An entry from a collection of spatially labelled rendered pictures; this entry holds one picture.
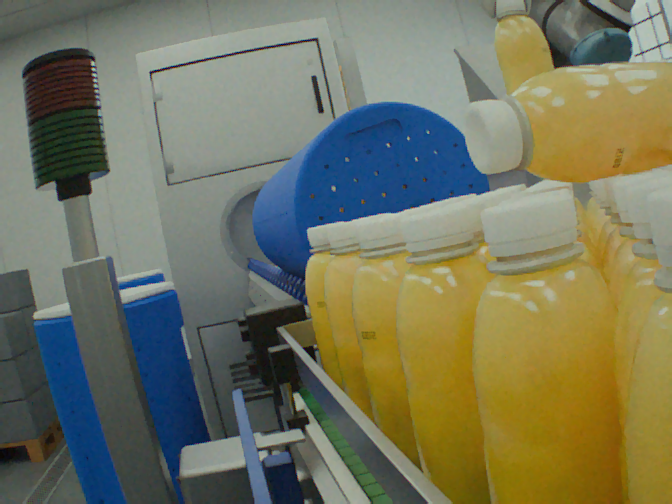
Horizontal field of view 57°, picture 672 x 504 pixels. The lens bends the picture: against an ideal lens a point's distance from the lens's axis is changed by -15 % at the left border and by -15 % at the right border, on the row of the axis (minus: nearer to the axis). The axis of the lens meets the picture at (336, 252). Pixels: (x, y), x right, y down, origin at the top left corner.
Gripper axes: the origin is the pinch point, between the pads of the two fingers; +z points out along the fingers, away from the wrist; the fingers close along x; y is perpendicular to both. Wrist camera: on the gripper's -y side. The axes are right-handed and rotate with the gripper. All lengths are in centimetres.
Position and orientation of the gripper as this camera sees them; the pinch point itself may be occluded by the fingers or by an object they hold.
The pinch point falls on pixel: (509, 5)
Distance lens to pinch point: 85.6
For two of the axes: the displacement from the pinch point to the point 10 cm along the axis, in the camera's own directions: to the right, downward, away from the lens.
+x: -9.6, 2.1, -1.7
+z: 2.1, 9.8, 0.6
